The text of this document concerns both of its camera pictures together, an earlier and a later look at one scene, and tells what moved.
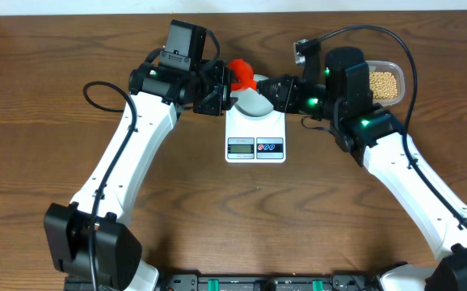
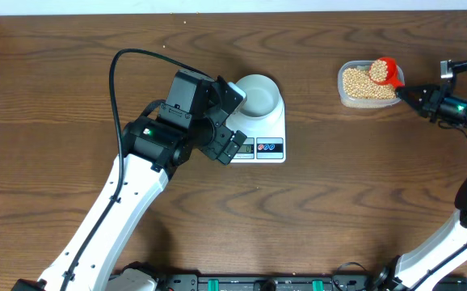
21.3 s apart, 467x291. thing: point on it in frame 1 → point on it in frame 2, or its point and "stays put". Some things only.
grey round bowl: (250, 103) stays put
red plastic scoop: (246, 75) → (393, 77)
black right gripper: (287, 94) → (431, 103)
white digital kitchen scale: (255, 139) stays put
